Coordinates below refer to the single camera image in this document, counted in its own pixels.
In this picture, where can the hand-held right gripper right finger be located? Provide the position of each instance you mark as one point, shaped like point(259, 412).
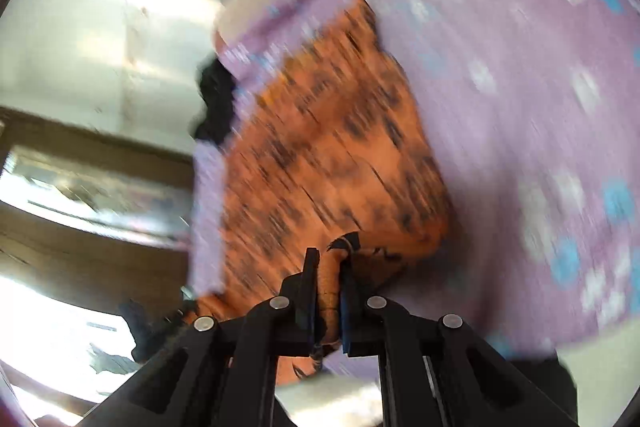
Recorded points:
point(346, 312)

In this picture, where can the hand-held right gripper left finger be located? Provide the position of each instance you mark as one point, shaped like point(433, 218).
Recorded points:
point(312, 307)

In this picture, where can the orange black floral garment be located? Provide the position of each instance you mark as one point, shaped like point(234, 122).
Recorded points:
point(330, 142)

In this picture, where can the wooden wardrobe with mirror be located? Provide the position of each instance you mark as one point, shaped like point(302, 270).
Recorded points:
point(90, 252)

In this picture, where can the black cloth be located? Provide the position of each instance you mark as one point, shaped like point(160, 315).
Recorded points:
point(216, 99)

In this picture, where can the purple floral bed sheet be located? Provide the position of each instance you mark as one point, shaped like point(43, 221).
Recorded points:
point(505, 117)

